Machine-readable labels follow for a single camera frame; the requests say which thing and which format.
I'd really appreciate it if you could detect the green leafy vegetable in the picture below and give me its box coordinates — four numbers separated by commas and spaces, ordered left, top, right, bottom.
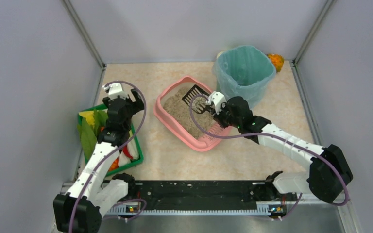
77, 109, 108, 163

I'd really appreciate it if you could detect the black litter scoop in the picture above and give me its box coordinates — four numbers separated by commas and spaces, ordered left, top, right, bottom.
182, 84, 215, 114

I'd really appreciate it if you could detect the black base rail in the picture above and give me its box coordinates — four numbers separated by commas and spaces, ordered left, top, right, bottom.
108, 180, 298, 216

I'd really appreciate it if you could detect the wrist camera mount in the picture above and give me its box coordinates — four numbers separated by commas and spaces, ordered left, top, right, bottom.
206, 91, 227, 115
103, 82, 129, 100

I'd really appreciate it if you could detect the green vegetable tray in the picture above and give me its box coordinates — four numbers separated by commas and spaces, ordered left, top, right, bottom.
82, 104, 144, 176

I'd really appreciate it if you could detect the red chili pepper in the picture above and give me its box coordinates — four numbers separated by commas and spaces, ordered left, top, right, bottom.
122, 145, 134, 160

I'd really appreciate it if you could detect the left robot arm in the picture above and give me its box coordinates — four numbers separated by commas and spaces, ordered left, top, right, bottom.
53, 87, 146, 233

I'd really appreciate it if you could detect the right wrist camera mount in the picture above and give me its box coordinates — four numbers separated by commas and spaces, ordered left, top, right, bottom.
206, 91, 227, 115

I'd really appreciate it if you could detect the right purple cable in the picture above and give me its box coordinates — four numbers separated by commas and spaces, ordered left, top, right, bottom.
189, 94, 351, 207

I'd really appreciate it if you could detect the pink litter box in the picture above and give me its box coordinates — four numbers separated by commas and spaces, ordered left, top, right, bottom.
153, 76, 222, 152

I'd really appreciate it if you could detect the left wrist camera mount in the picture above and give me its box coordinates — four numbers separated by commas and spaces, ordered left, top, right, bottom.
103, 82, 129, 100

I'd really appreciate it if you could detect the green trash bin with bag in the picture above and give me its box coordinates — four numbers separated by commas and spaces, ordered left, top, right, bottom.
212, 45, 276, 109

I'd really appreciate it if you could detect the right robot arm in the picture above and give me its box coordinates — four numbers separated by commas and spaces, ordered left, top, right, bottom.
206, 92, 353, 205

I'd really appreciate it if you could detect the orange toy fruit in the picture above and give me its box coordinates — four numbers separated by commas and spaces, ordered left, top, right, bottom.
267, 54, 285, 73

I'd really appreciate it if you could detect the orange carrot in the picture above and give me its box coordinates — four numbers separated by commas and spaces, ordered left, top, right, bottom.
108, 158, 119, 172

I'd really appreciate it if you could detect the cat litter sand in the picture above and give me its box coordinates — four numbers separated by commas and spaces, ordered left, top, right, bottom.
163, 86, 215, 139

